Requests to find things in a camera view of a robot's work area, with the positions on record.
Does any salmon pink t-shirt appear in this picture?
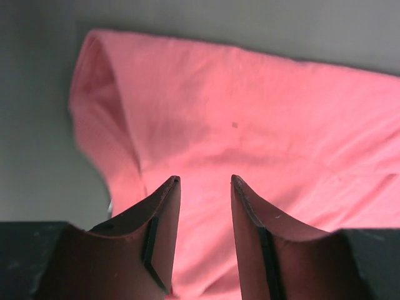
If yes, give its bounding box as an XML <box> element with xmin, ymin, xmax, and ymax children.
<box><xmin>69</xmin><ymin>29</ymin><xmax>399</xmax><ymax>299</ymax></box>

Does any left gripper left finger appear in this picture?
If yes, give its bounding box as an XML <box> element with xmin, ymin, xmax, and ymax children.
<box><xmin>1</xmin><ymin>176</ymin><xmax>181</xmax><ymax>299</ymax></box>

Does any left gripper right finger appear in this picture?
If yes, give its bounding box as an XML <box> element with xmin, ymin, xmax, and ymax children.
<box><xmin>231</xmin><ymin>175</ymin><xmax>399</xmax><ymax>299</ymax></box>

